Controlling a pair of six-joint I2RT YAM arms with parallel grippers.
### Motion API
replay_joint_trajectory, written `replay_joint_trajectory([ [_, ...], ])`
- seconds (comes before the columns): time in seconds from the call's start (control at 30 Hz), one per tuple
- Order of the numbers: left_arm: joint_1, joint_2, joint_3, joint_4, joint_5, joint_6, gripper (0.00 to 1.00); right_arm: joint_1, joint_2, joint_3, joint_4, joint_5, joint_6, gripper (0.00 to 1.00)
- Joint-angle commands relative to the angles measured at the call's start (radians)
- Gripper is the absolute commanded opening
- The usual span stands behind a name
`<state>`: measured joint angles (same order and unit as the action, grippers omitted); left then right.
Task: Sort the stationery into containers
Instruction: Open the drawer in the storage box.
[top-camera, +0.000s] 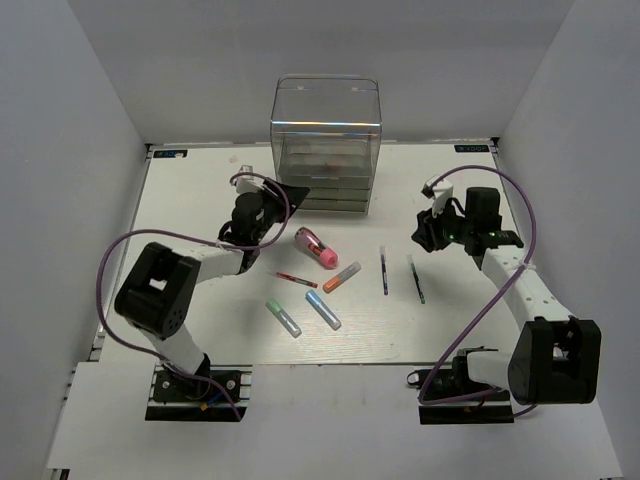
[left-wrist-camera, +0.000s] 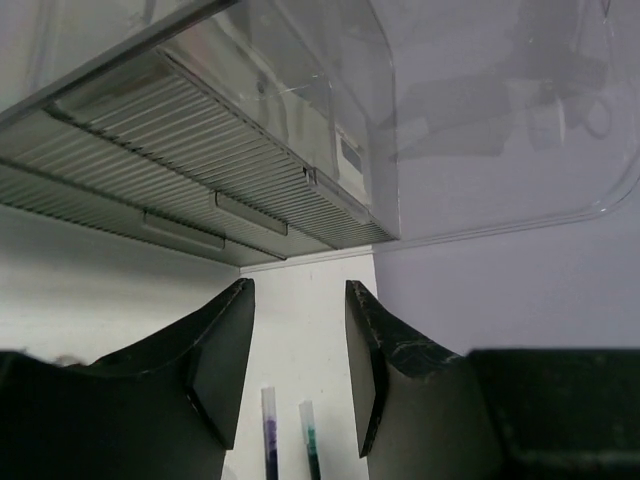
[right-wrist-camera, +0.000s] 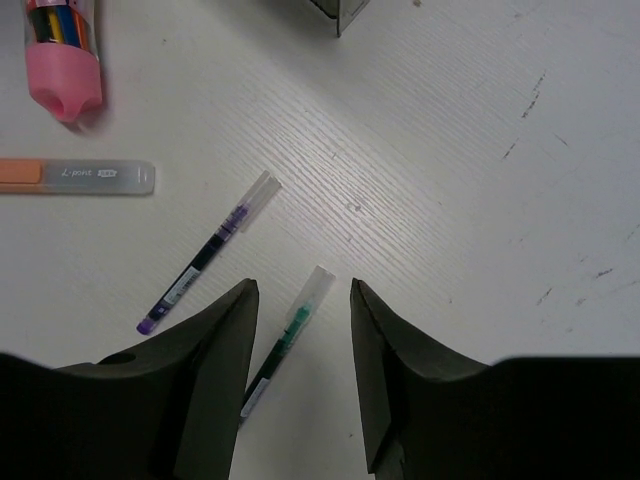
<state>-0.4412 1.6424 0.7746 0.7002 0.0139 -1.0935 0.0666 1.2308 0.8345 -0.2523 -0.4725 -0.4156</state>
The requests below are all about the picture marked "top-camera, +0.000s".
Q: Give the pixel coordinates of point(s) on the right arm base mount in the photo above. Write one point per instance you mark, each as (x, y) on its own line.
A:
(460, 402)

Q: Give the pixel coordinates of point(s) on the green pen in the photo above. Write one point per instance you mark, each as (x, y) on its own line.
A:
(416, 278)

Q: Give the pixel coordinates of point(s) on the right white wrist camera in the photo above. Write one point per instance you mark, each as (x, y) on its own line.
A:
(439, 191)

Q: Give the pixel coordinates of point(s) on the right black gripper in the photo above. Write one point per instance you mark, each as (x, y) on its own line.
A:
(427, 233)

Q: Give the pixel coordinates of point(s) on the orange capped highlighter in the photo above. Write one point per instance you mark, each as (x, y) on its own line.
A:
(333, 283)

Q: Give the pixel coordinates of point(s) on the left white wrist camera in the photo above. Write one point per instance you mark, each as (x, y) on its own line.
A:
(245, 184)

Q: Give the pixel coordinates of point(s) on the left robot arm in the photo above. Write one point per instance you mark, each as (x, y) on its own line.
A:
(156, 294)

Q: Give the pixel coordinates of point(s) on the clear acrylic drawer organizer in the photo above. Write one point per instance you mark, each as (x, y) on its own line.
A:
(325, 135)

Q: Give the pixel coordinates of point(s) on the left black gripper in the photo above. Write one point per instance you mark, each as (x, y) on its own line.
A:
(296, 195)

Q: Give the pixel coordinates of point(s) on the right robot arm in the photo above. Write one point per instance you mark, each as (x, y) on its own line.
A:
(556, 357)

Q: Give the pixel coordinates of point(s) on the purple pen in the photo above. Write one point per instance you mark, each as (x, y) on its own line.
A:
(383, 262)

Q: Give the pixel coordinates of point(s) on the green capped highlighter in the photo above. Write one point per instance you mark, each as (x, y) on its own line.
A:
(283, 317)

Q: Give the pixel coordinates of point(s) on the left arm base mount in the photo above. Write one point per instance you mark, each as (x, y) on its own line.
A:
(174, 399)

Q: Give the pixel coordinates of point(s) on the blue capped highlighter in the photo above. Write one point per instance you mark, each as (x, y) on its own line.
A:
(323, 310)

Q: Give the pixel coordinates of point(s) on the pink capped glue tube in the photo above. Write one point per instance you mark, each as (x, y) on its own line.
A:
(310, 242)

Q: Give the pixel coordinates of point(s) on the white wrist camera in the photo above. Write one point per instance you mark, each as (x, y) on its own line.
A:
(245, 184)
(439, 191)

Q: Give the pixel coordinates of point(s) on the red pen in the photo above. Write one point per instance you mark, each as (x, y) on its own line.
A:
(297, 280)

